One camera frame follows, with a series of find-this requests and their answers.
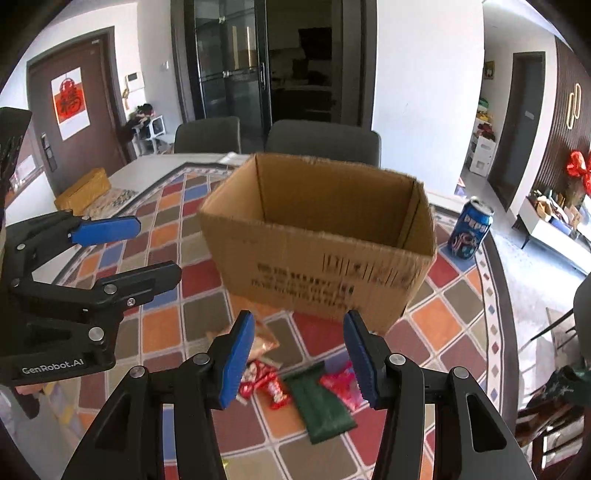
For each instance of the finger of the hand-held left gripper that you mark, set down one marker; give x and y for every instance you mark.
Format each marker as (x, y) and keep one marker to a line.
(138, 284)
(106, 230)

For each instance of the dark green patterned cloth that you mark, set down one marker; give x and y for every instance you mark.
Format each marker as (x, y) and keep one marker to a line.
(558, 387)

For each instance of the small white storage rack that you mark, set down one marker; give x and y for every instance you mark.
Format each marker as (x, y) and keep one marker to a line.
(154, 134)

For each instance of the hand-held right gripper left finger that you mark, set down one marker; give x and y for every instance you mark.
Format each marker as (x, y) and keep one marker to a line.
(238, 360)

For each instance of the pink snack packet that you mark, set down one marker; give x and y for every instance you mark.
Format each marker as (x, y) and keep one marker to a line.
(339, 385)

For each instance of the dark glass sliding door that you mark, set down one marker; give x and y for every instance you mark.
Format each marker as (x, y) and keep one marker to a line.
(231, 60)

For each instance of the white wall intercom panel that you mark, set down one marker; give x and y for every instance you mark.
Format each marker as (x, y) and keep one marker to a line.
(135, 83)

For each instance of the black bag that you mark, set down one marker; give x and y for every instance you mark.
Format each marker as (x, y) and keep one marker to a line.
(131, 127)

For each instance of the woven yellow tissue box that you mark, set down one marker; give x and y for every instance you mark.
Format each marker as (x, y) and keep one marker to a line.
(83, 191)

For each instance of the dark interior door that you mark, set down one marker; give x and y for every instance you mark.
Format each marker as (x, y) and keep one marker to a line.
(515, 129)

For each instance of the beige snack packet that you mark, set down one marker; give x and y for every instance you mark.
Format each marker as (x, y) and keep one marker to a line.
(265, 344)

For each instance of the red candy packet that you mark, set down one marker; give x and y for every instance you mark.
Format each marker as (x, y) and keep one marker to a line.
(272, 387)

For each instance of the pastel patterned cloth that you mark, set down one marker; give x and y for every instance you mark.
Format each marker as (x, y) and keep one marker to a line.
(64, 408)

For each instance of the white carton box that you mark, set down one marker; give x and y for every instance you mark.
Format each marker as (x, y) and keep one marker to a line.
(482, 157)

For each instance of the gold wall ornament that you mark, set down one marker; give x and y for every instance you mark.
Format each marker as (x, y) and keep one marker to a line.
(575, 106)

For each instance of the red and white door poster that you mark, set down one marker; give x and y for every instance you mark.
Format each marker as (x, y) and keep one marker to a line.
(69, 104)

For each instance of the blue soda can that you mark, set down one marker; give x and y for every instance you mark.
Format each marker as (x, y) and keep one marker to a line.
(468, 228)

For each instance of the brown cardboard box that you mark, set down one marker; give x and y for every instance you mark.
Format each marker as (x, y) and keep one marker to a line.
(295, 258)

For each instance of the red bow decoration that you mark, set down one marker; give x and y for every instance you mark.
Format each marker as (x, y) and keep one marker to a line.
(579, 168)

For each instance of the patterned placemat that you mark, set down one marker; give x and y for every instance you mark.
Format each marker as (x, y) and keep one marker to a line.
(115, 198)

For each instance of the dark green snack packet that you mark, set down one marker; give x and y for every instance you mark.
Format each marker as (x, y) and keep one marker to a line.
(323, 406)

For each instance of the brown entrance door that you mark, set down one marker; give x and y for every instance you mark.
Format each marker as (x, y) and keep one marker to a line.
(97, 92)

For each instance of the grey chair with thin legs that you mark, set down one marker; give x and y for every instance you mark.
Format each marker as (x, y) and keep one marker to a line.
(582, 300)

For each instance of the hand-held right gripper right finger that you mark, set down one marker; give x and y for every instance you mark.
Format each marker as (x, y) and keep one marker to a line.
(362, 360)

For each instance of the white low cabinet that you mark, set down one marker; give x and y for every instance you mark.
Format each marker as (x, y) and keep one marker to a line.
(554, 237)

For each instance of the colourful checkered tablecloth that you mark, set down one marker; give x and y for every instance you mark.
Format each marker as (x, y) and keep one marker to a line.
(443, 332)

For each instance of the grey upholstered chair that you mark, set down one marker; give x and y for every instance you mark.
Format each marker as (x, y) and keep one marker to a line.
(323, 141)
(207, 136)

